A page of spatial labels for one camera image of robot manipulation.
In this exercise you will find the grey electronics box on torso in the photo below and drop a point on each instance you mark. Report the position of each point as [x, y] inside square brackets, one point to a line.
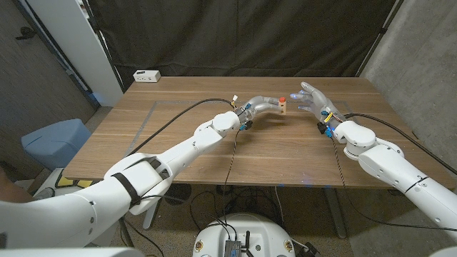
[232, 248]

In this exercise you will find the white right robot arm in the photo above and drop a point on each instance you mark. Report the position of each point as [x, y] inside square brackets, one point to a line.
[403, 171]

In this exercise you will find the red-headed wooden screw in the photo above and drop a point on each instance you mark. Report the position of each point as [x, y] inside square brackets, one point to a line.
[282, 99]

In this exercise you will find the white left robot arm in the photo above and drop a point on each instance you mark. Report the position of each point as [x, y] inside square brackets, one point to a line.
[143, 182]

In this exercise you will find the dark door frame rail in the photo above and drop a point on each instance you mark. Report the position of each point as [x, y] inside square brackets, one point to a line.
[71, 72]

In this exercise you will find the black backdrop curtain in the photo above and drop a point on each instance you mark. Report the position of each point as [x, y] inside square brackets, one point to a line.
[232, 35]

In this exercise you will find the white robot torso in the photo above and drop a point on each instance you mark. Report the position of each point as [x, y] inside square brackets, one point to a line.
[257, 228]

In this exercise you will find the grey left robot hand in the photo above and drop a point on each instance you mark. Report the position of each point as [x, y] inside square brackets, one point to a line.
[258, 104]

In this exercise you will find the white table leg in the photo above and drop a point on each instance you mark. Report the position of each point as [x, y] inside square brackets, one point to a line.
[150, 217]

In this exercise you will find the white cabinet panel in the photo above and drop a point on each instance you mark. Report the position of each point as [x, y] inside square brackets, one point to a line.
[78, 46]

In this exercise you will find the blue-grey padded stool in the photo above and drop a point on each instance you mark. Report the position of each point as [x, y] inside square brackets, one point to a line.
[53, 142]

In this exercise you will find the grey sneaker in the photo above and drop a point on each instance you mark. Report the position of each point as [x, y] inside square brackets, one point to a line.
[45, 193]

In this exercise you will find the black antenna on torso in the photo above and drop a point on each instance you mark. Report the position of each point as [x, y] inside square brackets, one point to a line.
[247, 241]

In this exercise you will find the white power strip box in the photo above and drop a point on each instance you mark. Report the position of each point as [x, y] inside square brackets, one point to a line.
[146, 75]

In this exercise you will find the black backdrop stand pole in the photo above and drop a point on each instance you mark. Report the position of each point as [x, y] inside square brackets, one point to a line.
[103, 46]
[378, 35]

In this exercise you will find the person's bare leg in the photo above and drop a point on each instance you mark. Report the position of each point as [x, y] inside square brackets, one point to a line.
[10, 191]

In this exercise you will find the grey table leg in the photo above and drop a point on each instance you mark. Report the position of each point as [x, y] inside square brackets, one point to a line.
[333, 214]

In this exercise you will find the black connector beside torso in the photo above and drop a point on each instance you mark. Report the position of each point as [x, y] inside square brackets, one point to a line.
[310, 251]

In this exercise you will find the small wooden block with holes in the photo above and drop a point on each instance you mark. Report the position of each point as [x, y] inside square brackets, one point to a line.
[282, 108]

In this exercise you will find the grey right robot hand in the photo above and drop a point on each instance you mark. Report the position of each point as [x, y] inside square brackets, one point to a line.
[321, 101]

